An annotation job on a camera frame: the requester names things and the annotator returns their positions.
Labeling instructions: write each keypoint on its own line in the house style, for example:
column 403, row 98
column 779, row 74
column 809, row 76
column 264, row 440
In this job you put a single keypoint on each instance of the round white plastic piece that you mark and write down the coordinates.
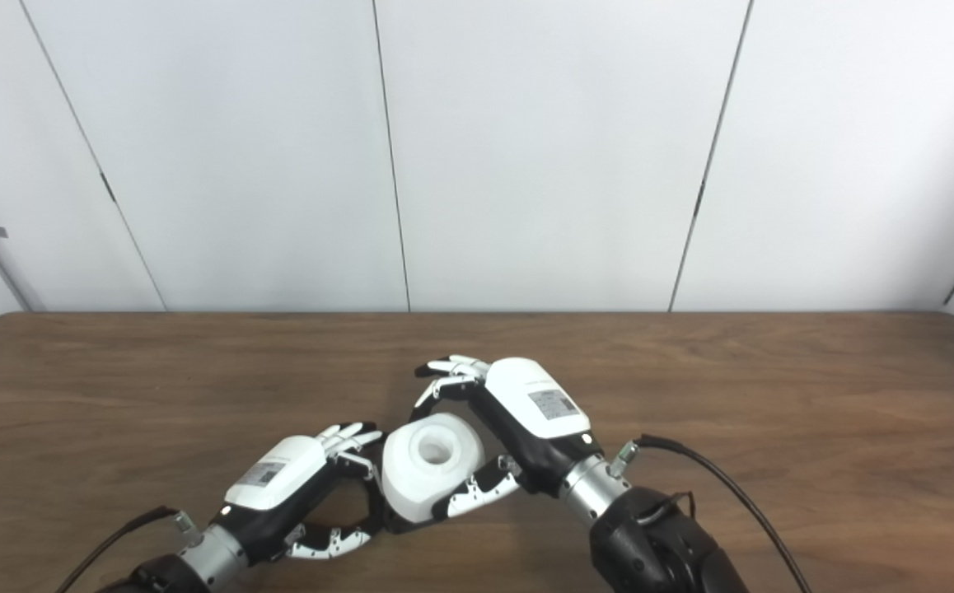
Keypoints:
column 411, row 486

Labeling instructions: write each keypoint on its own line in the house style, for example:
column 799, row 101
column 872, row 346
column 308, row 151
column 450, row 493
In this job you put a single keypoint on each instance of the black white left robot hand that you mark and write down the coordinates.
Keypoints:
column 275, row 473

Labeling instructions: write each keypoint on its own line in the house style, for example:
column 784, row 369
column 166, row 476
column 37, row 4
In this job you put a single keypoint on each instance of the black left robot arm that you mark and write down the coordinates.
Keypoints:
column 189, row 568

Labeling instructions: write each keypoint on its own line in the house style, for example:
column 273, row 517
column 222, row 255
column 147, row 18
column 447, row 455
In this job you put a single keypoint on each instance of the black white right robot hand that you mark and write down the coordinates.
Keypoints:
column 535, row 403

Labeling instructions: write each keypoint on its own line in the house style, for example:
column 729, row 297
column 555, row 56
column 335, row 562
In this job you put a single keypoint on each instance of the black flanged holder part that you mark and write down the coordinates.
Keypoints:
column 393, row 524

